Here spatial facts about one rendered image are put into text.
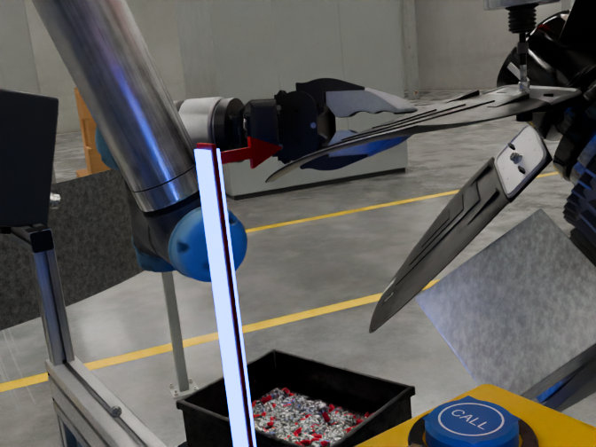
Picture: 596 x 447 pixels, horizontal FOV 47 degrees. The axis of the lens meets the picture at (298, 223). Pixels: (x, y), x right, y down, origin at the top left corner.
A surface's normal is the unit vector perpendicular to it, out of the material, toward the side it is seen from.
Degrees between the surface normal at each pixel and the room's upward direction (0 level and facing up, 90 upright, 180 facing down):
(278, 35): 90
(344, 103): 84
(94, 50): 97
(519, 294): 55
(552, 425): 0
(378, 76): 90
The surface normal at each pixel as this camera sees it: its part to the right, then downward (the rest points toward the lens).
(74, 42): -0.25, 0.46
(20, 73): 0.38, 0.18
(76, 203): 0.85, 0.04
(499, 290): -0.34, -0.35
